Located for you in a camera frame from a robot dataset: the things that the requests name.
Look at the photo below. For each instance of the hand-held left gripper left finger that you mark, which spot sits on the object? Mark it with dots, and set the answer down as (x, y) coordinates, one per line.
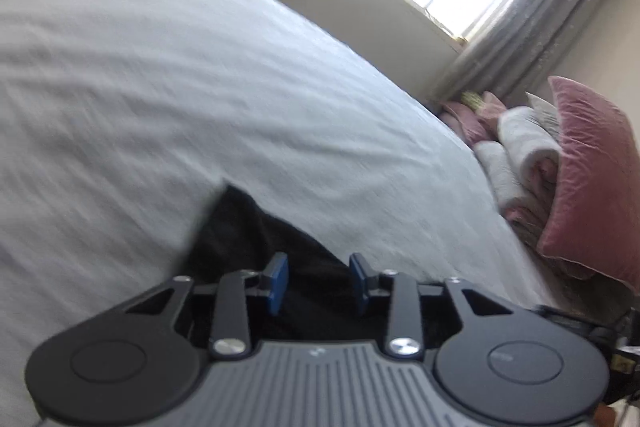
(277, 282)

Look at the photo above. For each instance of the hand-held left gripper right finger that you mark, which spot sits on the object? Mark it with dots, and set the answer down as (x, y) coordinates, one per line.
(360, 284)

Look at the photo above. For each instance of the black garment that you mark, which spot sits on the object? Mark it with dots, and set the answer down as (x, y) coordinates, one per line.
(300, 252)

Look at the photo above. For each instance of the pink velvet pillow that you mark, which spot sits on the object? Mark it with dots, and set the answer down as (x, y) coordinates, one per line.
(595, 187)

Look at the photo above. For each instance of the folded grey pink quilt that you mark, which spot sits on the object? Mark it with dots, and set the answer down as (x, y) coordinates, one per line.
(520, 157)

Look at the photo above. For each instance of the pink cloth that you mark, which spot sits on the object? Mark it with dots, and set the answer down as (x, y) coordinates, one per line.
(472, 119)

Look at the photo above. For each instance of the small grey pillow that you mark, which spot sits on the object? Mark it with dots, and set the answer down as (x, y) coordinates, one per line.
(542, 112)

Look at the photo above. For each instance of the grey curtain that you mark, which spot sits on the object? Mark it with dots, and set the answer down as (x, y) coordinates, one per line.
(530, 32)

